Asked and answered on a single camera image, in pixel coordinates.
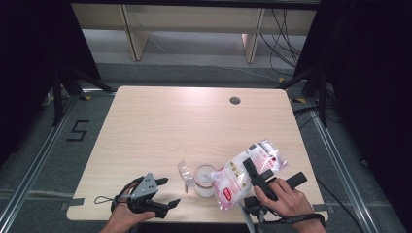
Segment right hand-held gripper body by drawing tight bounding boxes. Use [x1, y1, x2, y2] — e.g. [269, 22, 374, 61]
[238, 171, 309, 233]

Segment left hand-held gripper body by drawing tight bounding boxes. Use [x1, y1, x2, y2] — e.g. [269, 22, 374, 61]
[127, 172, 169, 219]

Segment red and white plastic bag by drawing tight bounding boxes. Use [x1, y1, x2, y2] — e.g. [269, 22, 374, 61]
[211, 139, 289, 212]

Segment glass jar with taupe handle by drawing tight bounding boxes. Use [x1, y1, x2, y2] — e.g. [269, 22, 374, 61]
[177, 159, 222, 199]

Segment person's right hand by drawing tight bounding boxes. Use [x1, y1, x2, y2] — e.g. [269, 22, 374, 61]
[253, 178, 320, 224]

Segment person's left hand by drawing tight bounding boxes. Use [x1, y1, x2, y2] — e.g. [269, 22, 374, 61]
[100, 183, 157, 233]

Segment black metal stand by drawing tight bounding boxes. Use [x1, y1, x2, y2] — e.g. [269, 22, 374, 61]
[51, 62, 117, 128]
[277, 66, 328, 128]

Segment pale flat floor strip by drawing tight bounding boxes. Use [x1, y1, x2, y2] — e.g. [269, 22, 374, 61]
[0, 188, 74, 200]

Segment black curtain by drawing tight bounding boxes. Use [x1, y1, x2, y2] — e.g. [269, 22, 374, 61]
[292, 0, 412, 233]
[0, 0, 102, 166]

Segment light wooden bench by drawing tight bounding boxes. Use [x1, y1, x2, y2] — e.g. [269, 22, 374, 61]
[70, 3, 318, 64]

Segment black wrist cord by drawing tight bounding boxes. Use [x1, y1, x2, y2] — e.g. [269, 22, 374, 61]
[267, 213, 326, 227]
[93, 175, 145, 215]

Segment black floor cables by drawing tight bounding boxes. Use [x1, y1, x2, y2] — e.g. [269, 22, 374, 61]
[292, 105, 341, 130]

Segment long black floor cable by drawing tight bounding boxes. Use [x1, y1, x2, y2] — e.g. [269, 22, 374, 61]
[315, 178, 365, 233]

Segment aluminium floor rail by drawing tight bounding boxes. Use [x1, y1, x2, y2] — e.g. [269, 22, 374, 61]
[0, 93, 81, 227]
[306, 99, 373, 233]

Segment bundle of black cables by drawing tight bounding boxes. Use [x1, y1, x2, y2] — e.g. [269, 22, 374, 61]
[258, 8, 304, 78]

